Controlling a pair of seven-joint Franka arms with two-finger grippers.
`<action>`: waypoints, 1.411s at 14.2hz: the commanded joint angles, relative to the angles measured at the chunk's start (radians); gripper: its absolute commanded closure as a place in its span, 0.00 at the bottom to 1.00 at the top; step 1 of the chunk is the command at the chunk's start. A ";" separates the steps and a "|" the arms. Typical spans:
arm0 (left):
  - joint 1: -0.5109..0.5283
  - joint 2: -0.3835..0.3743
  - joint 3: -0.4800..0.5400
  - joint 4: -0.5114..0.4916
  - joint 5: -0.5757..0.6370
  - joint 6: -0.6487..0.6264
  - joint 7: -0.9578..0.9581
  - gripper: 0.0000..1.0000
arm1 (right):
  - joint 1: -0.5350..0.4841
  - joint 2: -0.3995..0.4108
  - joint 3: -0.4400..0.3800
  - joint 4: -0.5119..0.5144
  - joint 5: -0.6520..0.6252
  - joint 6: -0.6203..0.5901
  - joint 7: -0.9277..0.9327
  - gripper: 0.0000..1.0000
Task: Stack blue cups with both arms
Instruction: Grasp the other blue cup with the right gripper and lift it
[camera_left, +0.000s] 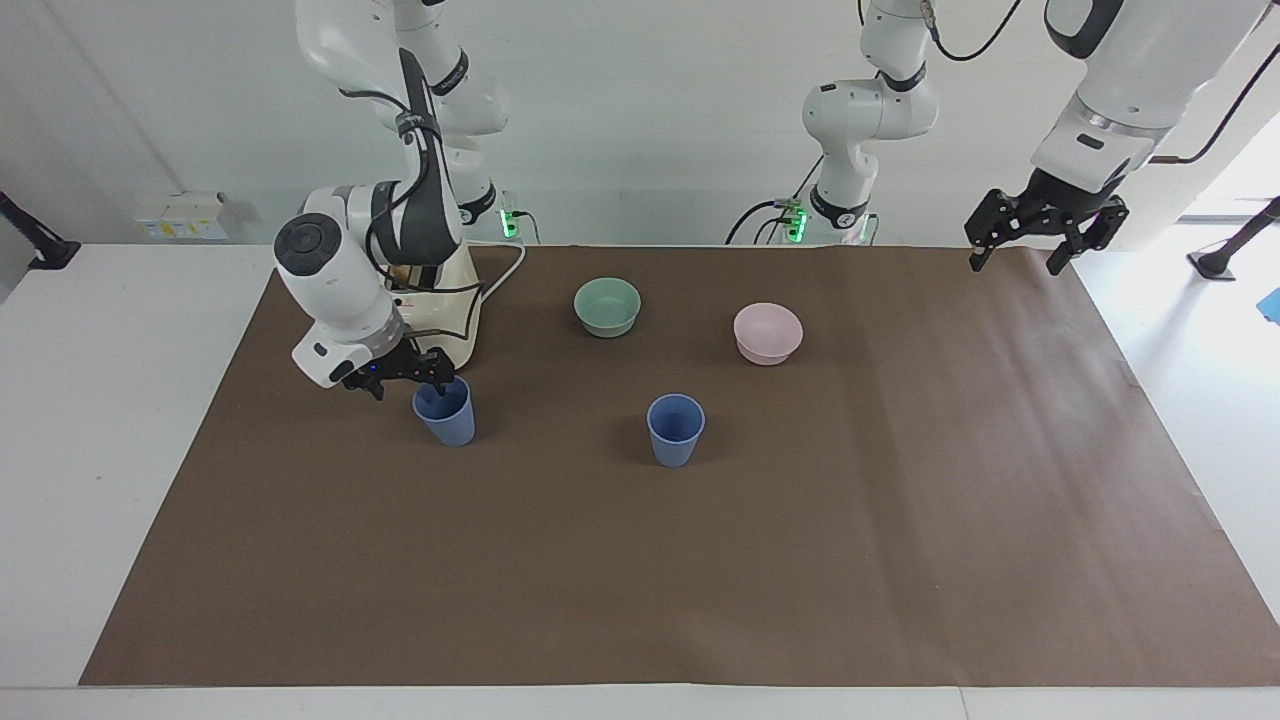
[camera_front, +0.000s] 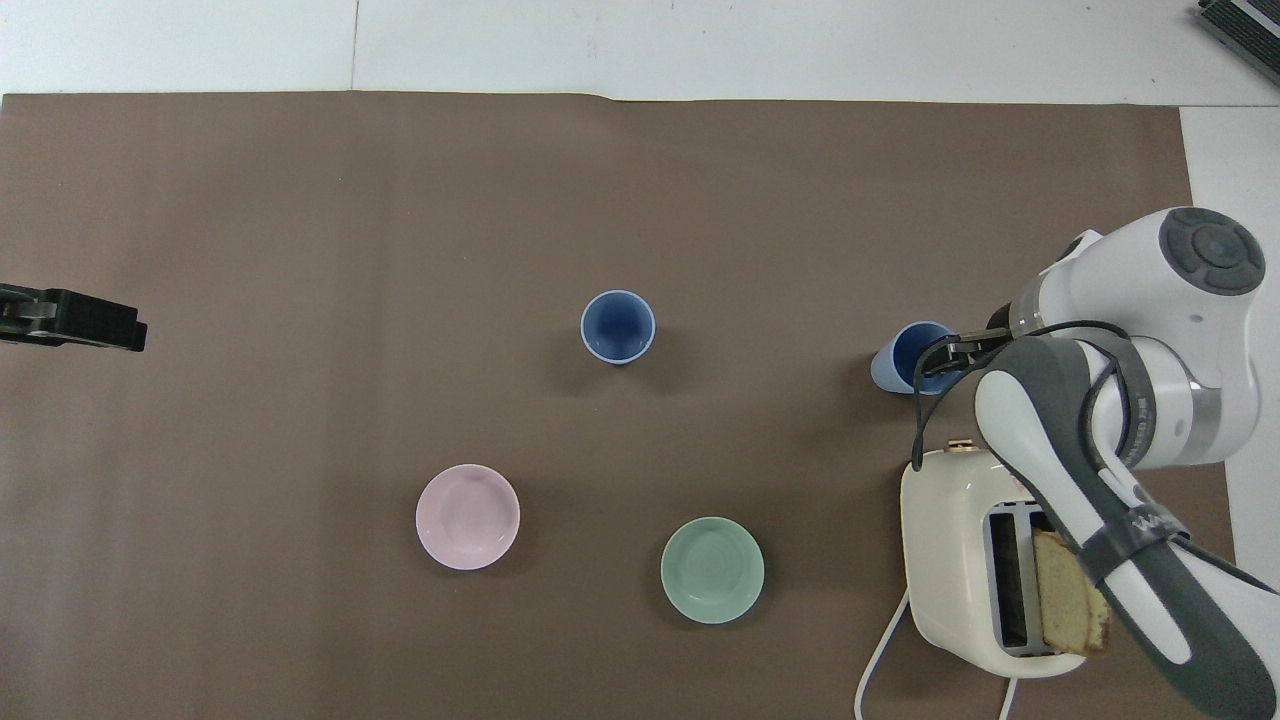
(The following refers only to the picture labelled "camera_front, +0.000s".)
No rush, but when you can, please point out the cream toaster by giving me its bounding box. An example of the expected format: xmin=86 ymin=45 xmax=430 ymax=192
xmin=899 ymin=437 xmax=1093 ymax=680

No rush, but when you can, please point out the black cable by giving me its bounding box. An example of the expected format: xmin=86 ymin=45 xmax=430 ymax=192
xmin=911 ymin=319 xmax=1153 ymax=473

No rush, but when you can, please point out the green bowl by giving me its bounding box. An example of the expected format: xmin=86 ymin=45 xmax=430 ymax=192
xmin=660 ymin=516 xmax=767 ymax=626

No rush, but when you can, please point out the pink bowl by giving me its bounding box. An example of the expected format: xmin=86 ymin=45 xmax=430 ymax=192
xmin=415 ymin=463 xmax=522 ymax=572

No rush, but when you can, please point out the blue cup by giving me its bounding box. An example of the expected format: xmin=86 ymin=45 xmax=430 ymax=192
xmin=870 ymin=320 xmax=963 ymax=397
xmin=580 ymin=289 xmax=658 ymax=367

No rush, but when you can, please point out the bread slice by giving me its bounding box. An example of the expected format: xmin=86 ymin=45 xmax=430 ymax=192
xmin=1032 ymin=529 xmax=1112 ymax=658

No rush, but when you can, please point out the white power cable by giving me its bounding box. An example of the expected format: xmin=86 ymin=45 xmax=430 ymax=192
xmin=854 ymin=588 xmax=1019 ymax=720

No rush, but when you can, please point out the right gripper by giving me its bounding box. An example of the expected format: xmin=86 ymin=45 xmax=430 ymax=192
xmin=928 ymin=300 xmax=1017 ymax=375

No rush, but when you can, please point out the black stand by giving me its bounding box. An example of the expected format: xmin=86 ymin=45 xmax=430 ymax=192
xmin=1196 ymin=0 xmax=1280 ymax=73

